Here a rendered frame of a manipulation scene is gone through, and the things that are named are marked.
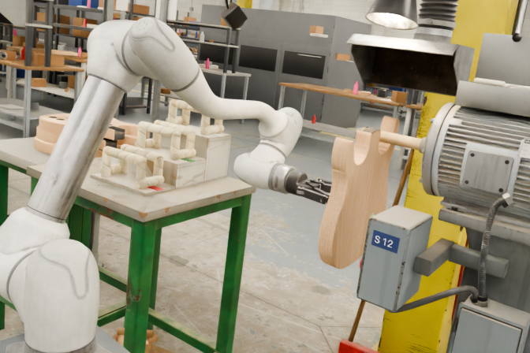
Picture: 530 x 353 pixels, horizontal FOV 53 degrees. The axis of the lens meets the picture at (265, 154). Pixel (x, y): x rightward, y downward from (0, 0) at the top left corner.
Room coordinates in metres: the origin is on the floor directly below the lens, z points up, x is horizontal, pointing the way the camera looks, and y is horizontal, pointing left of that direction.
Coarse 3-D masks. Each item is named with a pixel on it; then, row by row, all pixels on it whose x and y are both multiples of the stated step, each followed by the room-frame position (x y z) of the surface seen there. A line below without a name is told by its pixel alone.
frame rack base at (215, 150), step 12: (168, 144) 2.04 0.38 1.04; (180, 144) 2.01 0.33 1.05; (204, 144) 1.95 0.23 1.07; (216, 144) 1.99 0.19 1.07; (228, 144) 2.06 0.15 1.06; (204, 156) 1.95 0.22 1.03; (216, 156) 2.00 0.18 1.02; (228, 156) 2.07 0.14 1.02; (216, 168) 2.01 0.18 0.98; (204, 180) 1.95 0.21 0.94
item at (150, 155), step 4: (124, 144) 1.88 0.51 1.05; (124, 148) 1.87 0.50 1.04; (128, 148) 1.86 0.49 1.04; (132, 148) 1.85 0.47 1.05; (136, 148) 1.85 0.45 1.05; (140, 148) 1.85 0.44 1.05; (132, 152) 1.84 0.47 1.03; (136, 152) 1.84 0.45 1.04; (140, 152) 1.83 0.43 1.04; (144, 152) 1.82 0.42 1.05; (148, 152) 1.81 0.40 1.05; (152, 152) 1.81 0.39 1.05; (144, 156) 1.81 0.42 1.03; (148, 156) 1.80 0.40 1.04; (152, 156) 1.80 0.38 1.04; (156, 156) 1.79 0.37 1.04; (160, 156) 1.79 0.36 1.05; (152, 160) 1.80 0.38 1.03
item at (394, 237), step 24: (384, 216) 1.17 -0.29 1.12; (408, 216) 1.19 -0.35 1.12; (432, 216) 1.22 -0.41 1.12; (384, 240) 1.12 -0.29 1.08; (408, 240) 1.10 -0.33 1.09; (384, 264) 1.12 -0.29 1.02; (408, 264) 1.12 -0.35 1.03; (360, 288) 1.14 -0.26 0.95; (384, 288) 1.11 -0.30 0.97; (408, 288) 1.15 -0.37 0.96; (456, 288) 1.19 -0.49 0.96
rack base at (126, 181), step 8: (96, 176) 1.80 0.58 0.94; (112, 176) 1.82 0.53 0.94; (120, 176) 1.84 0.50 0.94; (128, 176) 1.85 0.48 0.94; (112, 184) 1.76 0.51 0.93; (120, 184) 1.74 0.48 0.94; (128, 184) 1.75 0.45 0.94; (168, 184) 1.81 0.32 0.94; (136, 192) 1.70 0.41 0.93; (144, 192) 1.69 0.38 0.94; (152, 192) 1.71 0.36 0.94
